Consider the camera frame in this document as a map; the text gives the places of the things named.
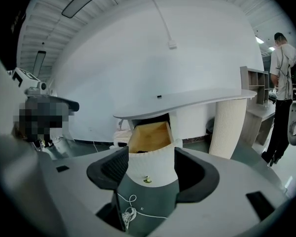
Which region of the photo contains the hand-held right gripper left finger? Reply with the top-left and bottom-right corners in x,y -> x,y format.
38,146 -> 129,237

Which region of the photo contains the grey shelf desk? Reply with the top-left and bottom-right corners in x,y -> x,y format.
240,66 -> 277,147

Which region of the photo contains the white curved desk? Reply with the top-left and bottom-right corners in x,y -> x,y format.
112,87 -> 258,187

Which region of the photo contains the white wall cable conduit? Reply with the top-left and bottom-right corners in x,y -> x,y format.
145,0 -> 175,43

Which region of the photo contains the white floor cable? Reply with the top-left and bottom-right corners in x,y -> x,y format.
92,140 -> 169,219

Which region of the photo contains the large white fluted drawer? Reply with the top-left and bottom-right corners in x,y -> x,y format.
127,121 -> 184,187

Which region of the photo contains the short ceiling light panel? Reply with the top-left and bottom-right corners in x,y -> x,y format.
33,50 -> 47,78

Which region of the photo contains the white sneaker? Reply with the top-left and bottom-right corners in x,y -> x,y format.
121,206 -> 138,232

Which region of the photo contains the black bin bag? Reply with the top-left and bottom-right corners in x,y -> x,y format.
206,117 -> 216,135

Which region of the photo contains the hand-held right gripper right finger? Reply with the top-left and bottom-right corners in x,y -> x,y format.
150,147 -> 291,237

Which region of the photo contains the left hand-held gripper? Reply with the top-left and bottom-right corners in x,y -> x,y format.
6,67 -> 80,160

